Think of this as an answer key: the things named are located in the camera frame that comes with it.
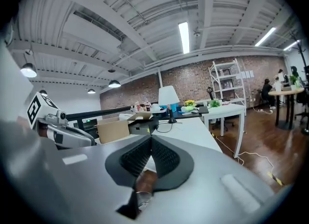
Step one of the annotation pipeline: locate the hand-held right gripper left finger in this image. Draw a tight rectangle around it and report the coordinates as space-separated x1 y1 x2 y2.
0 119 153 224

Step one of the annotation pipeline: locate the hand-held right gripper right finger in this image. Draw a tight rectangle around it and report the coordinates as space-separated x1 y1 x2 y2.
138 135 295 224

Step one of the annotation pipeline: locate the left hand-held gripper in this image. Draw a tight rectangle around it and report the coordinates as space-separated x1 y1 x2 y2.
25 91 97 151

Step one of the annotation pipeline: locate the silver metal trash bin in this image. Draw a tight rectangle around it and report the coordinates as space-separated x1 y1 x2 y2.
135 190 154 207

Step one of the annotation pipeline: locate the open cardboard box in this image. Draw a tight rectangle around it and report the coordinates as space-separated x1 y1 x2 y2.
96 112 155 145

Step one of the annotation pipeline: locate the wide white desk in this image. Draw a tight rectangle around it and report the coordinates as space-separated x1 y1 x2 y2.
94 116 223 173

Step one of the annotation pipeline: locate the cluster of drink bottles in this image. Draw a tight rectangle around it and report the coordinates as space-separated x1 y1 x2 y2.
129 100 153 113

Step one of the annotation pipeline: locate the long yellow-black floor tape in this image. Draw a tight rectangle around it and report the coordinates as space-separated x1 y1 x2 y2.
266 170 285 186

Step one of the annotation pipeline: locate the narrow white desk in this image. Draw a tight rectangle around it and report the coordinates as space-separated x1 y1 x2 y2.
199 102 247 159

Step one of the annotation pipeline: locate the person's grey top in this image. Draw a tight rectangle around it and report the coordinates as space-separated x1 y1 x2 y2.
0 38 34 127

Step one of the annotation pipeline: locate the yellow flower pot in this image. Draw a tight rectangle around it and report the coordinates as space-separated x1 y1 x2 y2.
184 99 197 112

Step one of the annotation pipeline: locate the small green plant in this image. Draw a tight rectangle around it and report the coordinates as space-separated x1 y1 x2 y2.
208 99 222 109

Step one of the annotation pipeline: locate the white table lamp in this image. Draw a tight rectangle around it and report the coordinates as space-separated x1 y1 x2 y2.
157 85 181 124

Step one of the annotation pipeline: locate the white metal shelf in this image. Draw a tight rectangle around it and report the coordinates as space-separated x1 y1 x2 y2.
208 58 248 117

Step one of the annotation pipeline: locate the round wooden table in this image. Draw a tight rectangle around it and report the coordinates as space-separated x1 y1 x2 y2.
267 87 306 130

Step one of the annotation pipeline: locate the black office chair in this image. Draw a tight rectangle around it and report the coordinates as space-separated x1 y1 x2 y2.
295 89 309 136

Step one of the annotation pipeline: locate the ceiling tube light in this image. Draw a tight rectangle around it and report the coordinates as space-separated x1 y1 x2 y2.
254 27 277 48
283 39 302 52
178 21 191 55

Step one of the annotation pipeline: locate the black coat rack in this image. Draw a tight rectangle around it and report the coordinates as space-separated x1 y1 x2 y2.
288 28 306 58

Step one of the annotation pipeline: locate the black wall display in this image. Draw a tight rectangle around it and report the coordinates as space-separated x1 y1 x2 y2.
73 118 98 132

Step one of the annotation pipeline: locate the white floor cable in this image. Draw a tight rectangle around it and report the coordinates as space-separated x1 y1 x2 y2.
211 133 276 174

